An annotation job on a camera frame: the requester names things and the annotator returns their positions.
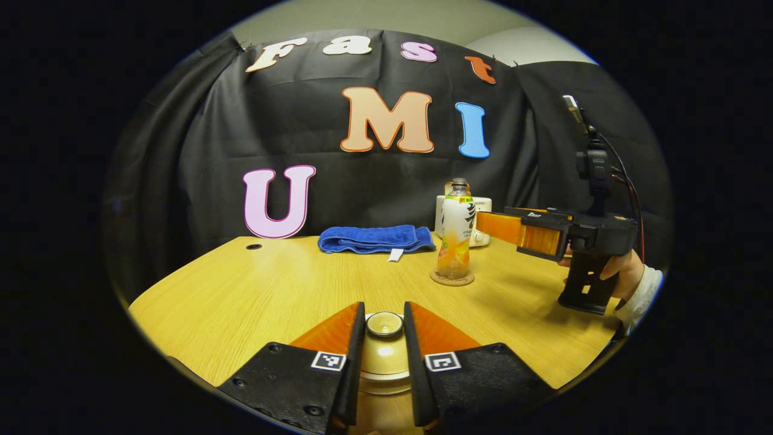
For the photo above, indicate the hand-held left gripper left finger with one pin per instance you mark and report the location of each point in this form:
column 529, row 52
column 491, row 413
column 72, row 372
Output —
column 353, row 374

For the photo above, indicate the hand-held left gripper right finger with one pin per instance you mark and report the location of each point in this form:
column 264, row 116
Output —
column 416, row 374

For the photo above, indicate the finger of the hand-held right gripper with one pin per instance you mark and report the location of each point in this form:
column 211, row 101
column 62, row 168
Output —
column 513, row 232
column 537, row 211

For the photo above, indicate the white orange water bottle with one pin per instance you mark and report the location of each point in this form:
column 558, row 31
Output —
column 456, row 235

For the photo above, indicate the round cork coaster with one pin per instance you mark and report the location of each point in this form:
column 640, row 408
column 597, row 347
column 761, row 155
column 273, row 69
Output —
column 441, row 280

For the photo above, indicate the cream toaster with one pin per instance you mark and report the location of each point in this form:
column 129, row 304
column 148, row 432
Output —
column 483, row 205

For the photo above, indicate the toast slice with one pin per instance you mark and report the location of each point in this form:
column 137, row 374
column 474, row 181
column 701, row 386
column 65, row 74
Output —
column 448, row 187

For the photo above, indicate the blue towel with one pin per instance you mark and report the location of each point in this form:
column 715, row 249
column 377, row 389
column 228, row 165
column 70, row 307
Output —
column 374, row 238

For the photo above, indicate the black backdrop cloth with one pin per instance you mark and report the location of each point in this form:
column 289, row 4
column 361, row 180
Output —
column 211, row 133

